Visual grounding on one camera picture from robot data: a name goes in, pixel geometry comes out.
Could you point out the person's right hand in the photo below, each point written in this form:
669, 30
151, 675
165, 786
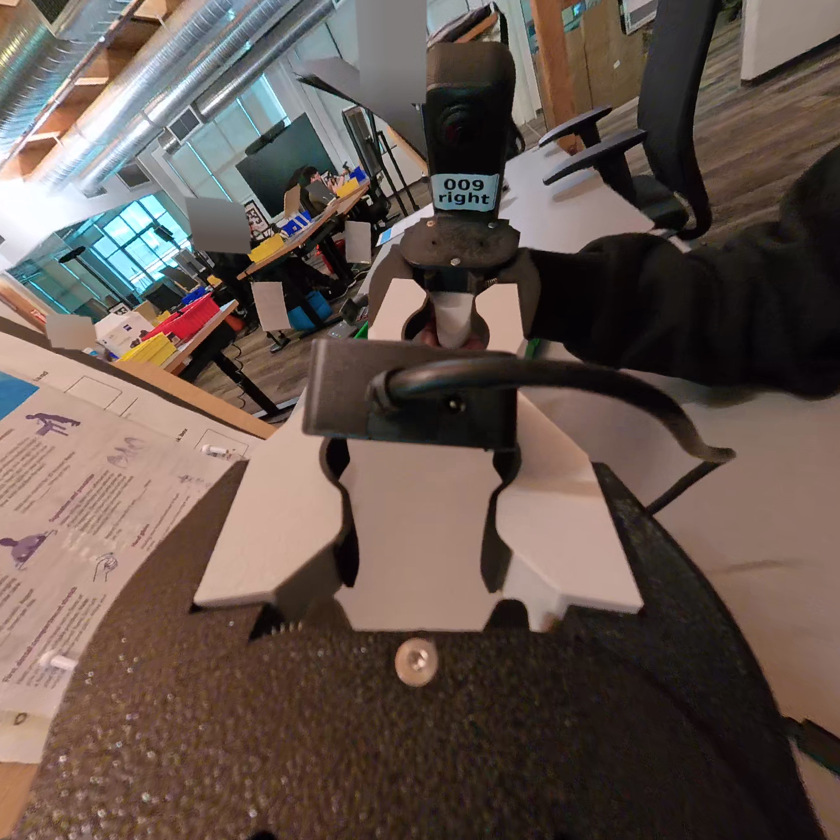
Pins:
430, 336

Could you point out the large black wall screen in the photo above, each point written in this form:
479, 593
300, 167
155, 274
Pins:
289, 164

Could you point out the silver spiral air duct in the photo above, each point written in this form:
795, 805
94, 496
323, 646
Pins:
29, 59
197, 59

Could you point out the person's right forearm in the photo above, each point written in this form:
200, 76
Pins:
689, 308

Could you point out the wooden post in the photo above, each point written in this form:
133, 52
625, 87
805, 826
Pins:
554, 59

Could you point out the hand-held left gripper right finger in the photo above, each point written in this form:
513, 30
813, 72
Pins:
564, 531

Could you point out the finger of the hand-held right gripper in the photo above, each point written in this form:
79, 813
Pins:
390, 312
506, 318

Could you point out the black office chair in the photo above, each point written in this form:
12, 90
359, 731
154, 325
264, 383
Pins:
676, 98

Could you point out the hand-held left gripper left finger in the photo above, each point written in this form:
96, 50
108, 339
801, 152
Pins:
282, 525

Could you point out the black usb hub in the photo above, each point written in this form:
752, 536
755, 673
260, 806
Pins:
341, 387

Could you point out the small blue plastic bin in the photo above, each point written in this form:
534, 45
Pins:
295, 224

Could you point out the yellow plastic bin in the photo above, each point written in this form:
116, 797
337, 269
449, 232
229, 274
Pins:
148, 351
266, 250

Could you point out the black white marker sign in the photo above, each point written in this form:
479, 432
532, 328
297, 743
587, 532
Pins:
253, 216

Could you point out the wooden document stand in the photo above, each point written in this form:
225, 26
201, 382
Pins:
13, 807

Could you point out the red plastic bin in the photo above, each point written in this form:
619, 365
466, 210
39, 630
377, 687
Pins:
190, 318

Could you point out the brown cardboard panel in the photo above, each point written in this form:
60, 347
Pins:
604, 59

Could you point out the wooden desk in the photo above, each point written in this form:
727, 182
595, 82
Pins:
228, 312
308, 228

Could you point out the white cardboard box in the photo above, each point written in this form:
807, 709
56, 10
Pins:
124, 328

